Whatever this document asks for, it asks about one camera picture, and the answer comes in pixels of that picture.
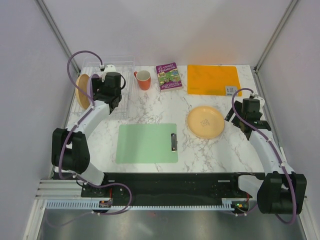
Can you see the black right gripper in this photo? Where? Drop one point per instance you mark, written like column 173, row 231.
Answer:
column 238, row 106

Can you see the right aluminium frame post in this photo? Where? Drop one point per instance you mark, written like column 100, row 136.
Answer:
column 276, row 33

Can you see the white slotted cable duct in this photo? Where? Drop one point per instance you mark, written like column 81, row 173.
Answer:
column 108, row 204

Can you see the small white label card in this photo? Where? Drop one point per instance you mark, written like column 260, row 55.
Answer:
column 230, row 90

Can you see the orange mat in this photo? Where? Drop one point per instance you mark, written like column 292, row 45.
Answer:
column 211, row 79

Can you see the orange mug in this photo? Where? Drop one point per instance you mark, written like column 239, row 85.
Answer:
column 143, row 78

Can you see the white wire dish rack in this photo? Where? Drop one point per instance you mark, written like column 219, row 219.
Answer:
column 125, row 65

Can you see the green clipboard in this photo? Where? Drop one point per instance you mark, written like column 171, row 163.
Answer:
column 155, row 143

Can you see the yellow plate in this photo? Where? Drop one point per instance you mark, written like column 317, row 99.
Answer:
column 205, row 122

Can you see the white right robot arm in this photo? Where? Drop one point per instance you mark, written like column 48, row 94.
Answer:
column 282, row 191

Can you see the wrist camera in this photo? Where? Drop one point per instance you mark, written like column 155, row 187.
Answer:
column 257, row 97
column 108, row 68

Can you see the aluminium frame post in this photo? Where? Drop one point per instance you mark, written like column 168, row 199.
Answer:
column 276, row 33
column 54, row 27

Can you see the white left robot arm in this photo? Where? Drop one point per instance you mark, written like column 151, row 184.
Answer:
column 70, row 151

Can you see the tan plate in rack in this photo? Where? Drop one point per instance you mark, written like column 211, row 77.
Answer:
column 82, row 99

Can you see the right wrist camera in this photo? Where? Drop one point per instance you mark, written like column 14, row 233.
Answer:
column 257, row 97

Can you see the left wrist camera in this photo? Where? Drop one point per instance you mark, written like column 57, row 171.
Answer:
column 108, row 68

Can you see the purple plate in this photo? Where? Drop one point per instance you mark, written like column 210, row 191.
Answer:
column 89, row 87

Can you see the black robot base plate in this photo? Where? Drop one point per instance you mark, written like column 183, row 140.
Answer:
column 168, row 188

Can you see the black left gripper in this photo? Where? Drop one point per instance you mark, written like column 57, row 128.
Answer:
column 97, row 84

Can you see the left aluminium frame post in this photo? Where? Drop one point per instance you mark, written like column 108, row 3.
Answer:
column 54, row 27

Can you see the purple paperback book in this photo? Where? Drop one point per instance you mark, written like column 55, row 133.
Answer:
column 168, row 77

